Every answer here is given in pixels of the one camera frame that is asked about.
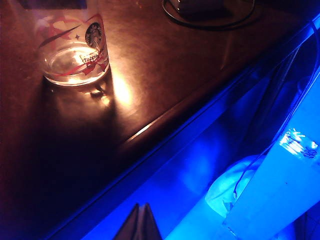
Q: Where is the thin wire on box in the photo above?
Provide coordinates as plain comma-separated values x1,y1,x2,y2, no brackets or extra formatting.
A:
232,147,273,198

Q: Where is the printed clear glass cup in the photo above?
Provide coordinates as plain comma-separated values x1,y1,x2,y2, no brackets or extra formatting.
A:
34,0,111,87

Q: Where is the white plastic bag on floor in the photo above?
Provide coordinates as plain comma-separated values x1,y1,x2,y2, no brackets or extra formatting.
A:
204,154,266,219

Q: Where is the black power adapter cable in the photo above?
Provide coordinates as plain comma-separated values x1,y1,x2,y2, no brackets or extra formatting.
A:
161,0,256,30

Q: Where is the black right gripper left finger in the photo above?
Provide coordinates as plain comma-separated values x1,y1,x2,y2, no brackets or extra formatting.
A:
113,203,144,240

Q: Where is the tall cardboard box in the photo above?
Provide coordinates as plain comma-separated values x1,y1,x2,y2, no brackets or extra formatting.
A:
221,71,320,240

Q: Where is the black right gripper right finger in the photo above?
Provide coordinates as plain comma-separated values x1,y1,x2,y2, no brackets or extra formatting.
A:
142,203,164,240

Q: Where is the white power adapter brick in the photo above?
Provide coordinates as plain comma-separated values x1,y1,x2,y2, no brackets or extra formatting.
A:
174,0,227,14

